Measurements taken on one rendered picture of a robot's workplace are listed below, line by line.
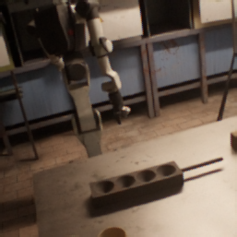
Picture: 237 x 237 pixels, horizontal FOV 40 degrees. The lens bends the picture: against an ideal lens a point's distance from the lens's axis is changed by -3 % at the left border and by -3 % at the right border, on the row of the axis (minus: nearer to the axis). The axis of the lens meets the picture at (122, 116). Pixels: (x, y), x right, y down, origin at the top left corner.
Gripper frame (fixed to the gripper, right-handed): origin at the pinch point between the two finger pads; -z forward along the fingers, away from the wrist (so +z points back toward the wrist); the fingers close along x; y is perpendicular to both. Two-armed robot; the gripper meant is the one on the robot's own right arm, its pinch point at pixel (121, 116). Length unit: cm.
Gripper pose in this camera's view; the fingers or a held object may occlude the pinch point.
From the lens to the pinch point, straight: 232.1
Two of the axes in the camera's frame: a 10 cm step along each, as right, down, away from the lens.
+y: -8.8, 1.1, 4.6
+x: 3.8, -4.3, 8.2
